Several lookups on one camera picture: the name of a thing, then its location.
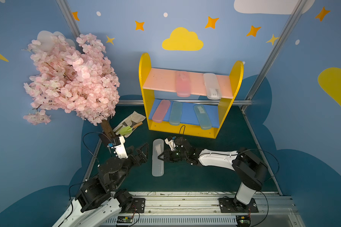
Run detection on clear white pencil case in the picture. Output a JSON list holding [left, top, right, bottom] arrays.
[[152, 139, 164, 177]]

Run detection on pink pencil case shelf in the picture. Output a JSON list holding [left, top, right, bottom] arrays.
[[176, 71, 191, 97], [152, 100, 171, 123]]

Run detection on white pencil case with label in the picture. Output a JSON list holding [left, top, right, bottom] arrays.
[[203, 73, 222, 100]]

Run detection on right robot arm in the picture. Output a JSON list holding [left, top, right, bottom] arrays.
[[157, 137, 268, 210]]

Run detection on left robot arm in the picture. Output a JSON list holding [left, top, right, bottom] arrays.
[[54, 143, 149, 227]]

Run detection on teal pencil case with label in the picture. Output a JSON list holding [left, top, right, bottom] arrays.
[[194, 105, 212, 130]]

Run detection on green pencil case lower shelf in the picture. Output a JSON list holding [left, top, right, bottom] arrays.
[[169, 102, 183, 126]]

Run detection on yellow shelf unit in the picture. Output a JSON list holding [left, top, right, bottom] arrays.
[[139, 53, 244, 139]]

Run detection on white work glove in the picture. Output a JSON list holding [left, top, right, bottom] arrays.
[[114, 111, 146, 138]]

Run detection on brown tree trunk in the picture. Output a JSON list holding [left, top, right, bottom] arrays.
[[100, 119, 116, 139]]

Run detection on pink blossom tree crown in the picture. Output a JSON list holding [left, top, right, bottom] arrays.
[[23, 34, 120, 126]]

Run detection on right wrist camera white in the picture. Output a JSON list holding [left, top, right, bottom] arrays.
[[164, 136, 177, 151]]

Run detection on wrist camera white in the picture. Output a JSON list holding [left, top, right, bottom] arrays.
[[108, 136, 128, 159], [164, 136, 177, 151]]

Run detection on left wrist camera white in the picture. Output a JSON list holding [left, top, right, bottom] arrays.
[[108, 136, 128, 159]]

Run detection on green garden trowel wooden handle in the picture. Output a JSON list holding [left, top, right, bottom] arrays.
[[119, 122, 143, 136]]

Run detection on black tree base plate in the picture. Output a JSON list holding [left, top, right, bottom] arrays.
[[99, 132, 125, 149]]

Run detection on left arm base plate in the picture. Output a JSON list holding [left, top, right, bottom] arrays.
[[121, 198, 146, 214]]

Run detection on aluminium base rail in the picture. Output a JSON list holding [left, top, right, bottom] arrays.
[[99, 192, 304, 227]]

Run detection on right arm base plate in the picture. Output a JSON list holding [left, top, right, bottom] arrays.
[[218, 196, 259, 213]]

